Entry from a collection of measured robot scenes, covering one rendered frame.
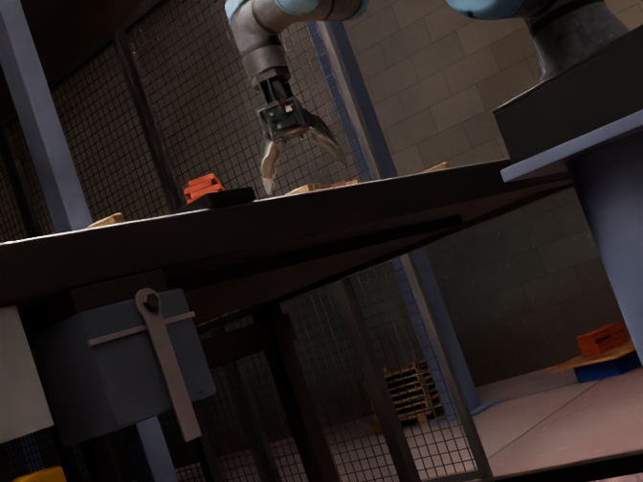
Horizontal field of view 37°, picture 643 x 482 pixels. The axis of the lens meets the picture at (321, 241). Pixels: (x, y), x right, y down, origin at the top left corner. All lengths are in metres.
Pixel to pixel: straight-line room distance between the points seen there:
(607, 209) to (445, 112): 5.46
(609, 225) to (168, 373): 0.70
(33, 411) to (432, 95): 6.09
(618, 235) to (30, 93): 2.60
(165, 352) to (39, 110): 2.66
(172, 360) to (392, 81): 6.14
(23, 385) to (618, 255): 0.85
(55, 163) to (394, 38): 3.97
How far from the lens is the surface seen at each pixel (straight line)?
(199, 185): 2.45
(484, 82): 6.70
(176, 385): 0.99
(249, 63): 1.71
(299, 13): 1.66
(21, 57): 3.67
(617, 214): 1.40
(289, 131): 1.65
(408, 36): 7.00
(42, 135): 3.56
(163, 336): 1.00
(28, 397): 0.94
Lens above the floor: 0.73
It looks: 5 degrees up
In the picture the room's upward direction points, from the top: 19 degrees counter-clockwise
